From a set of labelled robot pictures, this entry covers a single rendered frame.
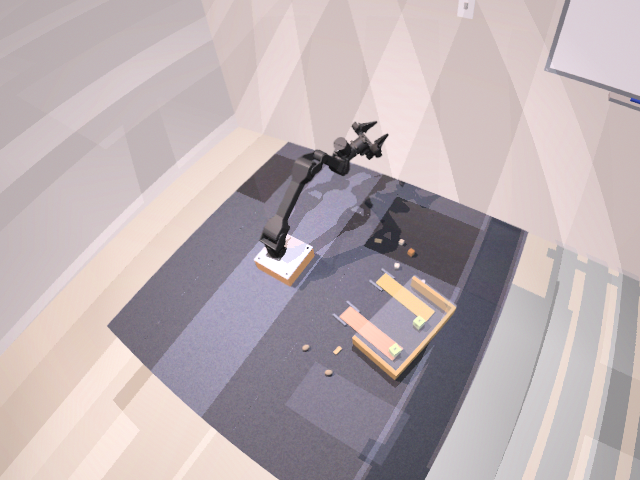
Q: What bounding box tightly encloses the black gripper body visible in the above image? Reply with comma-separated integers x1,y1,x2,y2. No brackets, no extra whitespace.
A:
349,122,382,158

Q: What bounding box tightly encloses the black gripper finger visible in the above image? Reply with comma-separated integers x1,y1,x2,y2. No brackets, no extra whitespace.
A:
358,121,377,134
374,134,389,152

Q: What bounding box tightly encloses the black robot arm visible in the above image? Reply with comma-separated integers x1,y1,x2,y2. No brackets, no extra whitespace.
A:
260,137,357,261

